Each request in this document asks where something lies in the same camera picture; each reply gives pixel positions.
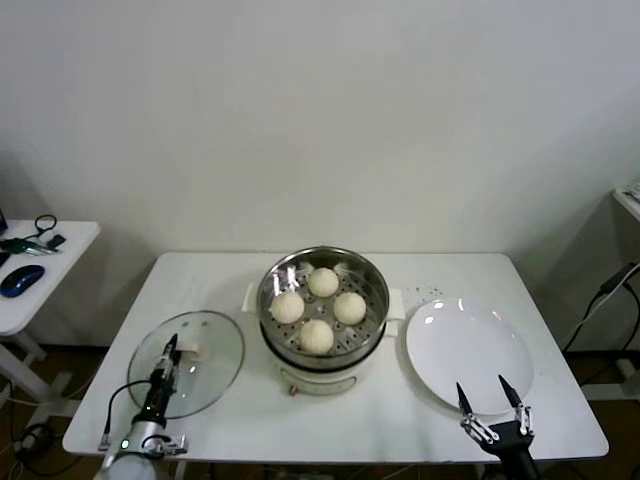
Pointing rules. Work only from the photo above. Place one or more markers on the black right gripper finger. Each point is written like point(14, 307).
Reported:
point(475, 422)
point(524, 417)

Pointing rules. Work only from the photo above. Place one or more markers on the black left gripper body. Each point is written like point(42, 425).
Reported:
point(159, 400)

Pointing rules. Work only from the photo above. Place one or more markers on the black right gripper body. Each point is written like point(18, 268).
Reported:
point(515, 447)

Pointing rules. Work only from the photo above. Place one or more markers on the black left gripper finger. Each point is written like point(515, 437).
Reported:
point(174, 357)
point(162, 367)

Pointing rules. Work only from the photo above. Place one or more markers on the white steamed baozi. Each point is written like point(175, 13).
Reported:
point(323, 281)
point(287, 306)
point(316, 337)
point(349, 307)

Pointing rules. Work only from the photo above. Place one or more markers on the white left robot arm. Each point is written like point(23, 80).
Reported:
point(125, 465)

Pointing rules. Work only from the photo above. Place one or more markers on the perforated steel steamer basket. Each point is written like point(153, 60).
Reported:
point(377, 312)

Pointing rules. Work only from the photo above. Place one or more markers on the white round plate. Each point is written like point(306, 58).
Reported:
point(465, 350)

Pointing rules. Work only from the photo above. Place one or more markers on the white stand base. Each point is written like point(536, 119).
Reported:
point(625, 367)

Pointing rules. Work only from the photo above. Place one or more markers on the black floor power adapter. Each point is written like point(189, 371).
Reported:
point(35, 435)

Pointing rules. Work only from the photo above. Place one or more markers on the cream electric cooker pot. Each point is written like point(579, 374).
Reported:
point(320, 382)

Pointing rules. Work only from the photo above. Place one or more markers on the white side table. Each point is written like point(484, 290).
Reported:
point(75, 240)

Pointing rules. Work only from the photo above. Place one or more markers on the small black rectangular device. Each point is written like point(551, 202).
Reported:
point(57, 241)

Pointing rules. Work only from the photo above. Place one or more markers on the blue computer mouse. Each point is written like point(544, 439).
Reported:
point(22, 280)

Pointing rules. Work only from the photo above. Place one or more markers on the black flat device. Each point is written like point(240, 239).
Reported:
point(3, 259)

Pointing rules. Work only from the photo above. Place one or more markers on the black upright device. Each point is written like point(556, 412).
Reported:
point(2, 220)

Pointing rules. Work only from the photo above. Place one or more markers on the white shelf with clutter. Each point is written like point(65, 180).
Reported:
point(629, 197)

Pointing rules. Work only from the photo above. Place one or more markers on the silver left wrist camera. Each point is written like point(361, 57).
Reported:
point(167, 445)

